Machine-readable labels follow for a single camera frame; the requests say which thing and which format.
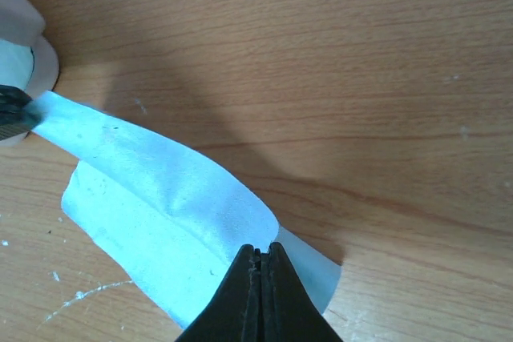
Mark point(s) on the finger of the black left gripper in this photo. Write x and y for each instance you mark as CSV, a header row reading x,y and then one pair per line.
x,y
16,116

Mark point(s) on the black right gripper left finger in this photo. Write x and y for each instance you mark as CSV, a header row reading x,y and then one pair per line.
x,y
234,312

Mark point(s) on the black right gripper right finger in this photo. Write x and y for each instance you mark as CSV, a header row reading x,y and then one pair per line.
x,y
287,313

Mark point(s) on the pink glasses case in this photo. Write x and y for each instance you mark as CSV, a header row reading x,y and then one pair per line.
x,y
28,60

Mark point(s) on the light blue cleaning cloth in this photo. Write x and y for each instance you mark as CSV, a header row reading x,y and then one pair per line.
x,y
170,217

